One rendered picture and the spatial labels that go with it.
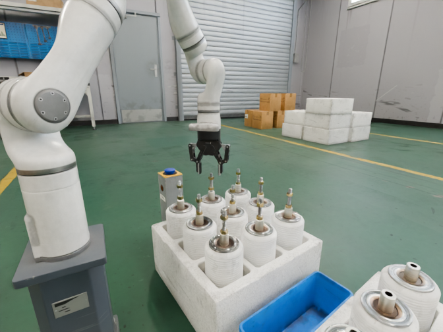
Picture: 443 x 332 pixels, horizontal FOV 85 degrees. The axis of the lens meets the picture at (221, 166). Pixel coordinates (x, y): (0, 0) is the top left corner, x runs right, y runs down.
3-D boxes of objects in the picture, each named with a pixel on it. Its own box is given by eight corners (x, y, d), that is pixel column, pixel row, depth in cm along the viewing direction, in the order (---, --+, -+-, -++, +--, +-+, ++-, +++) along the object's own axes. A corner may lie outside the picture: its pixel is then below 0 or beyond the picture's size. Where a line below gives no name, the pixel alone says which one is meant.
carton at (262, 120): (272, 128, 429) (273, 111, 421) (261, 129, 419) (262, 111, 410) (262, 126, 455) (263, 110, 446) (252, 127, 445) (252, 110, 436)
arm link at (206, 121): (187, 131, 72) (186, 109, 70) (198, 126, 82) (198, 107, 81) (217, 132, 70) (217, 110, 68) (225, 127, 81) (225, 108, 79)
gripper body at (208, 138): (224, 125, 80) (223, 153, 83) (199, 124, 82) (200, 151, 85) (219, 128, 73) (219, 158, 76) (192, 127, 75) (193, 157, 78)
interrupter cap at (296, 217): (269, 215, 74) (269, 213, 74) (287, 209, 78) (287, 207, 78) (287, 226, 68) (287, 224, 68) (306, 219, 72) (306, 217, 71)
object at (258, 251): (244, 268, 77) (246, 217, 72) (275, 275, 74) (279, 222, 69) (236, 290, 69) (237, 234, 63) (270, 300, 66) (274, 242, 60)
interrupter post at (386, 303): (389, 317, 40) (393, 302, 39) (374, 307, 42) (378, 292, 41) (395, 310, 42) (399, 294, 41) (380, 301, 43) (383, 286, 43)
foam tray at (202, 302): (216, 363, 57) (215, 302, 51) (155, 269, 87) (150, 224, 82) (316, 288, 78) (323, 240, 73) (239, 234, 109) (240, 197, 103)
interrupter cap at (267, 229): (248, 221, 71) (248, 218, 71) (275, 224, 68) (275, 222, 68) (242, 234, 64) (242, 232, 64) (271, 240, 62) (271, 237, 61)
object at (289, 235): (262, 263, 80) (264, 213, 74) (283, 253, 84) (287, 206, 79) (283, 282, 72) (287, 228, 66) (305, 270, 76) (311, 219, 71)
